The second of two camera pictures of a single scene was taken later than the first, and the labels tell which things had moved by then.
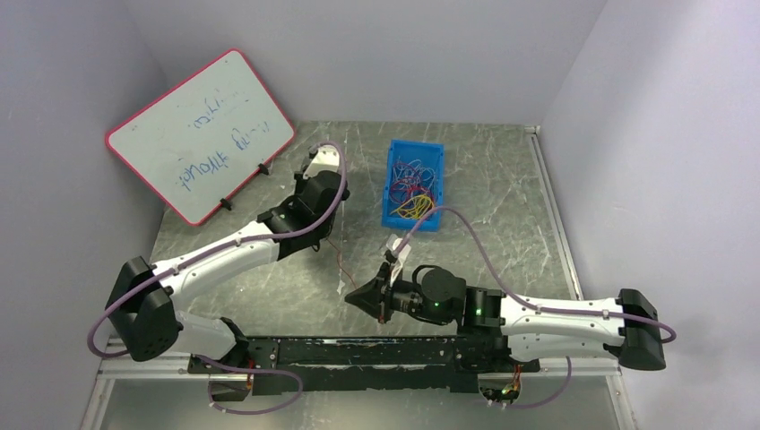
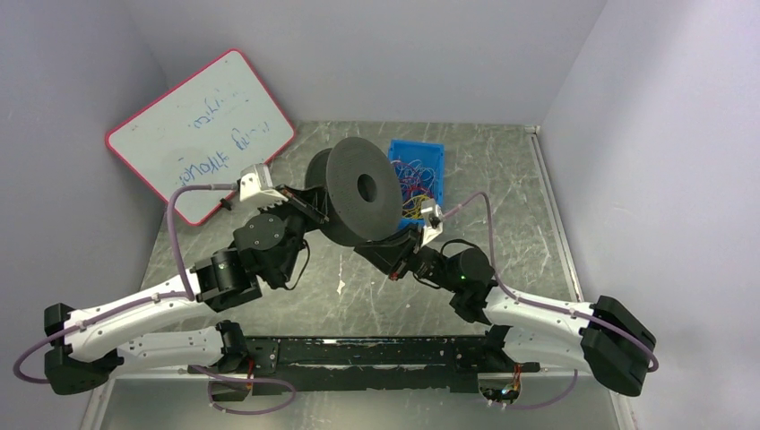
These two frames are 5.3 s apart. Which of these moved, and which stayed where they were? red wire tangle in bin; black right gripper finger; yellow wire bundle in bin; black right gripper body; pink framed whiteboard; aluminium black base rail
Moved: black right gripper body; black right gripper finger
Stayed: yellow wire bundle in bin; red wire tangle in bin; pink framed whiteboard; aluminium black base rail
